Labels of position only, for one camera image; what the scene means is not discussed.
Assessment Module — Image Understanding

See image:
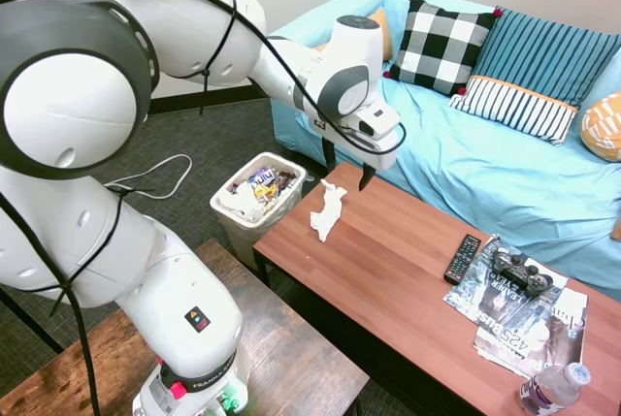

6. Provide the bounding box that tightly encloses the beige plastic trash bin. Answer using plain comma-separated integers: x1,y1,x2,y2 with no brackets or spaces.
209,151,309,272

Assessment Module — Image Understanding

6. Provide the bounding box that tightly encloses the black white checkered pillow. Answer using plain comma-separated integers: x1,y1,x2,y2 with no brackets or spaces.
382,0,504,98

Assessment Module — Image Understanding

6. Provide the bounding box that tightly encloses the black tv remote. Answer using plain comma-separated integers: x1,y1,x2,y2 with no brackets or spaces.
442,233,483,287

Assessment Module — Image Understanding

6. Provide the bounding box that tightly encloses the white navy striped pillow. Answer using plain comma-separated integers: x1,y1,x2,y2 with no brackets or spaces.
446,74,580,147

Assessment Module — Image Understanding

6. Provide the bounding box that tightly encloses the reddish wood coffee table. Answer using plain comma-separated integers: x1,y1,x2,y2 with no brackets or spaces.
252,162,621,416

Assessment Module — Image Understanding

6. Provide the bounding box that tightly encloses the hint blackberry water bottle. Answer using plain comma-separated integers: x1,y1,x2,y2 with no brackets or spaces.
247,166,278,190

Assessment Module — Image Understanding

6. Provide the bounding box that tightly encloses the white tissue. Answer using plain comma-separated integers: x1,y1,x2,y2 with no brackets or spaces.
309,178,348,243

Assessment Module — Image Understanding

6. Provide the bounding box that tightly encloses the magazine with white cover edge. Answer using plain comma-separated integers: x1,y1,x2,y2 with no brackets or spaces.
472,286,590,381

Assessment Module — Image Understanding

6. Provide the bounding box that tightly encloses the blue striped pillow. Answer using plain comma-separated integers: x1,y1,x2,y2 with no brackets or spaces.
472,7,621,110

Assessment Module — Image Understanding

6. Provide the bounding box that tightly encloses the black metal leg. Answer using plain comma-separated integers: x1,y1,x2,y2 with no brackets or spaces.
0,284,66,356

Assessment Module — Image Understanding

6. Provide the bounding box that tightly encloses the clear plastic water bottle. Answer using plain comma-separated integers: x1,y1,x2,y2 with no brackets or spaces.
515,362,593,416

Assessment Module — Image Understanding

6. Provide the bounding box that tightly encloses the sofa with light blue cover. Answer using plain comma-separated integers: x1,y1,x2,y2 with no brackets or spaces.
269,0,621,302

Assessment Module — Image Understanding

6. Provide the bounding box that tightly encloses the orange white patterned pillow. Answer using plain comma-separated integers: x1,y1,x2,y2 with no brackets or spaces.
579,90,621,163

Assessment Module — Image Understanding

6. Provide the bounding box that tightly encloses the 425 Business magazine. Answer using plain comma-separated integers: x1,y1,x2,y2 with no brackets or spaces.
441,234,570,365

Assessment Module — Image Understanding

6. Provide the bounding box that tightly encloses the plain orange pillow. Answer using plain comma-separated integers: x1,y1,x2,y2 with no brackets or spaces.
312,7,395,63

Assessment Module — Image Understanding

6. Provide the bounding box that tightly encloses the black game controller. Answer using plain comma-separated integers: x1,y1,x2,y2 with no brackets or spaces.
491,246,555,298

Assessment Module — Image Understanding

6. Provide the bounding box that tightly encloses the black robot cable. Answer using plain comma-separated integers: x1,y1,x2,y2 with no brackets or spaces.
0,0,408,416

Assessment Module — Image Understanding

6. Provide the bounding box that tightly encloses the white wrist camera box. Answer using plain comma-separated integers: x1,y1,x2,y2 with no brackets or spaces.
347,99,402,141

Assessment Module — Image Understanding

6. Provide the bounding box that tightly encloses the rustic dark wood table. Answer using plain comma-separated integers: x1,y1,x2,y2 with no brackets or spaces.
0,238,371,416

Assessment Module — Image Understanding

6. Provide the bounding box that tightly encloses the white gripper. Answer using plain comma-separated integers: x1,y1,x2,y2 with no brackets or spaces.
308,112,402,193

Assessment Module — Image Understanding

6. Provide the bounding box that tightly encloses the white cable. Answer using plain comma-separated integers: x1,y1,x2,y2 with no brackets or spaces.
103,153,194,201

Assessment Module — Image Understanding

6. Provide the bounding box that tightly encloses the discarded white tissue wad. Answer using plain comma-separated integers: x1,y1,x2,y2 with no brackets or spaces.
217,186,266,223

